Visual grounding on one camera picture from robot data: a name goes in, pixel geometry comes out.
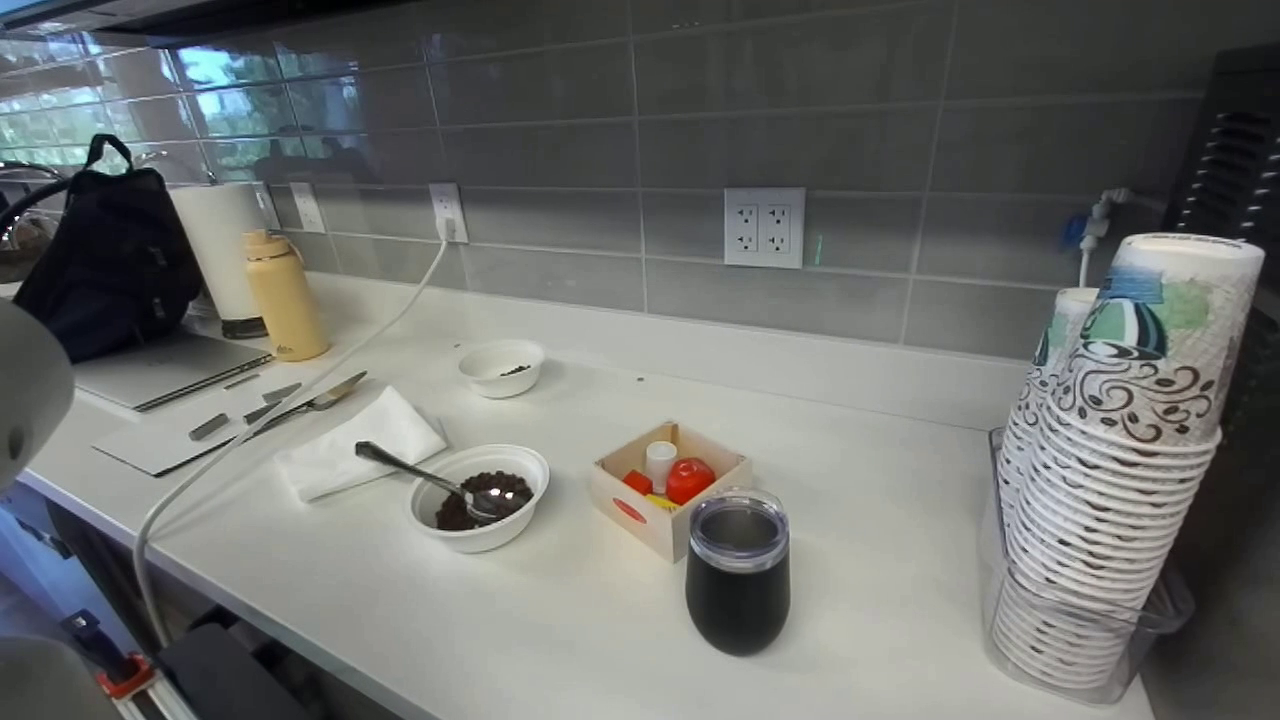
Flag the white paper napkin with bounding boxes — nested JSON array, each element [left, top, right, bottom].
[[271, 384, 452, 508]]

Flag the white bottle near wall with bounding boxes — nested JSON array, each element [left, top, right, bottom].
[[1033, 282, 1104, 409]]

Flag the dark beans under spoon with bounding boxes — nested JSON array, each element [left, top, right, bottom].
[[433, 467, 535, 537]]

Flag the small wooden box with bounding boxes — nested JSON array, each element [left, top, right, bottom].
[[589, 416, 758, 566]]

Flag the metal spoon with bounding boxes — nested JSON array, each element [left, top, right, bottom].
[[350, 436, 530, 524]]

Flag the patterned paper cup stack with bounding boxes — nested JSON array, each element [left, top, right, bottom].
[[981, 228, 1268, 708]]

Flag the white tube with blue valve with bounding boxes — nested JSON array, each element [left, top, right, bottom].
[[1060, 189, 1134, 290]]

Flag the white bowl without spoon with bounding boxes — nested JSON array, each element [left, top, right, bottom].
[[457, 334, 552, 402]]

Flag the white rods with red clip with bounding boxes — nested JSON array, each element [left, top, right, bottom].
[[88, 649, 204, 720]]

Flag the black insulated tumbler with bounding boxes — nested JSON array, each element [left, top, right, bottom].
[[683, 486, 794, 660]]

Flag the yellow bottle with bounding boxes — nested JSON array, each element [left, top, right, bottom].
[[239, 222, 334, 366]]

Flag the white flat board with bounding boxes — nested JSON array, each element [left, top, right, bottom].
[[88, 374, 332, 484], [67, 327, 280, 418]]

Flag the white paper towel roll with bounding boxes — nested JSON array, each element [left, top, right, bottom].
[[168, 174, 280, 338]]

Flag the white four-socket outlet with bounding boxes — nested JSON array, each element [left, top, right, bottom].
[[718, 182, 810, 273]]

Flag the small white toy bottle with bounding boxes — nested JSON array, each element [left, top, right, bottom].
[[643, 436, 683, 495]]

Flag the red toy tomato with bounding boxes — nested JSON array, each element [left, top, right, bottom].
[[662, 455, 718, 508]]

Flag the short gray utensil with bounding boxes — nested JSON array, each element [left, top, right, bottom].
[[183, 378, 309, 448]]

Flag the white outlet with plug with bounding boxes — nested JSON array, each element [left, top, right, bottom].
[[422, 181, 475, 251]]

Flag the knife with beige handle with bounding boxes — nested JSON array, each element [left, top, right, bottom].
[[235, 366, 376, 448]]

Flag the black backpack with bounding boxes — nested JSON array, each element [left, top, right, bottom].
[[3, 131, 209, 366]]

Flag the long gray knife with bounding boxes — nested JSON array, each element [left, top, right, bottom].
[[126, 349, 280, 416]]

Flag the white bowl with spoon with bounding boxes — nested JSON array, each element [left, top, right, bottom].
[[405, 438, 554, 560]]

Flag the white power cable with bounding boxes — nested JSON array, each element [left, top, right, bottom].
[[126, 212, 459, 653]]

